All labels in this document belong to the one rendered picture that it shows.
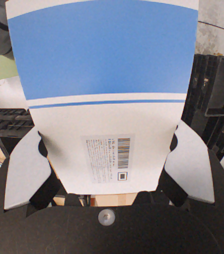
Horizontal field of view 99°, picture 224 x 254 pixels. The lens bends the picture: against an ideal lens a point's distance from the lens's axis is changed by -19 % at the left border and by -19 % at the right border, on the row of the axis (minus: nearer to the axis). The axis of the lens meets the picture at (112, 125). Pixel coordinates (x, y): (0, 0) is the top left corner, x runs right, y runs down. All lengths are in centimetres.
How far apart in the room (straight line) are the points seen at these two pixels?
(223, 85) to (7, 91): 137
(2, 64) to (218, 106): 138
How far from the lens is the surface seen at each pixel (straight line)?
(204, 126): 136
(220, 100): 116
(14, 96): 71
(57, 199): 104
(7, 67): 64
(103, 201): 78
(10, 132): 49
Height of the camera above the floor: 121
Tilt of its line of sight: 58 degrees down
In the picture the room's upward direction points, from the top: 177 degrees clockwise
